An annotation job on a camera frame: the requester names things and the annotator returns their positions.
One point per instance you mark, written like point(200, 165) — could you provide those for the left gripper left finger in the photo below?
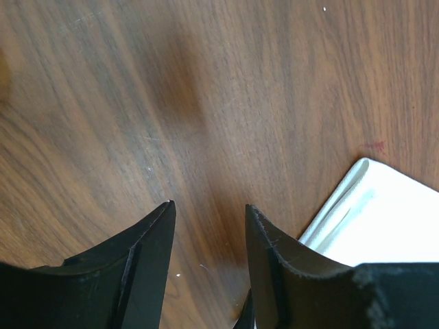
point(119, 283)

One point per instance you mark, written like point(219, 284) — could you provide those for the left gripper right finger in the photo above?
point(292, 286)

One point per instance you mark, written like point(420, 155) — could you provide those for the white cloth napkin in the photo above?
point(376, 215)

